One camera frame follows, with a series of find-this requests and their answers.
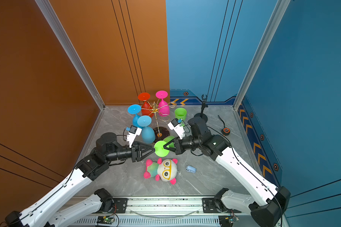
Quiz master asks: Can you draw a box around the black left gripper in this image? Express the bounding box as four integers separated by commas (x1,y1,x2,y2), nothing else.
105,140,155,164

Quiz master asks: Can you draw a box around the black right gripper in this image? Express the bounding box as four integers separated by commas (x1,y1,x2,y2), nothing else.
163,135,203,155

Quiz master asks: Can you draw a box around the green wine glass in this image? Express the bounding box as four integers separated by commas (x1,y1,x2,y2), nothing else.
174,107,187,121
154,136,175,158

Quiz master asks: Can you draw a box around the blue wine glass front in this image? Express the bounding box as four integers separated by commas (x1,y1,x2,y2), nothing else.
137,115,155,144

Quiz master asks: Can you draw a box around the blue wine glass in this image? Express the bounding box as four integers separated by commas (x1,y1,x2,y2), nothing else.
137,115,155,144
127,104,142,128

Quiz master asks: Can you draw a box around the green wine glass front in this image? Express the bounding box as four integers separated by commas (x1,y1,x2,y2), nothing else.
174,107,187,121

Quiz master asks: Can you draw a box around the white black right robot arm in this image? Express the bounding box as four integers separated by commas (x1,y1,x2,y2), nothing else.
164,117,290,227

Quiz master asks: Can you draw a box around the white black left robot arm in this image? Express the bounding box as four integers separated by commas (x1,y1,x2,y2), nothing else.
5,132,155,227

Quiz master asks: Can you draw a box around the gold wine glass rack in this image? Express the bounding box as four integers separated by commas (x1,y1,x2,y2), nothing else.
148,99,177,143

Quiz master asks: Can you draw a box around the magenta wine glass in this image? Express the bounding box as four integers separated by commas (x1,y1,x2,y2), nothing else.
156,90,170,116

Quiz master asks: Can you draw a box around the red wine glass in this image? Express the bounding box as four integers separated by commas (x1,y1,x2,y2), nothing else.
138,92,154,118

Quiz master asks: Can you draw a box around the blue wine glass left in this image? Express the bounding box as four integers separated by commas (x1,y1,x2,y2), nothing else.
127,104,142,128

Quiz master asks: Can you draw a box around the small light blue stapler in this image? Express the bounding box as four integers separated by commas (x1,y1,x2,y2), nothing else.
186,166,197,173

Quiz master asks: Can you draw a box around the colourful plush toy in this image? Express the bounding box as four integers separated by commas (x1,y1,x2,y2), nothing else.
144,158,178,185

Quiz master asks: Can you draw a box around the black round-base stand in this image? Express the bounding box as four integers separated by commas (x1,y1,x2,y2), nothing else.
194,95,208,122

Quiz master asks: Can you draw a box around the green circuit board left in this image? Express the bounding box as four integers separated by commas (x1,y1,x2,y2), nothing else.
96,216,116,226

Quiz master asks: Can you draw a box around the circuit board right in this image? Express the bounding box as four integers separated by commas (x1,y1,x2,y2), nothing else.
218,216,239,227

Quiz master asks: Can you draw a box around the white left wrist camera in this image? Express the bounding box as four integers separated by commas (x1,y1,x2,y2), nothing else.
126,125,142,148

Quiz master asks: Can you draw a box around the aluminium front rail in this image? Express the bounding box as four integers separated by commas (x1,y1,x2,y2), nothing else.
68,196,260,227

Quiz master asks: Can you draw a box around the aluminium corner post left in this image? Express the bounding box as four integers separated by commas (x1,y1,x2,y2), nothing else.
34,0,106,111

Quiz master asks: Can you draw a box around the aluminium corner post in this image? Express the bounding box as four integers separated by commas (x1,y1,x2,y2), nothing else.
34,0,106,111
232,0,292,111

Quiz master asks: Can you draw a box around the aluminium corner post right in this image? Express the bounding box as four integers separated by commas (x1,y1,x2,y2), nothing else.
232,0,292,111

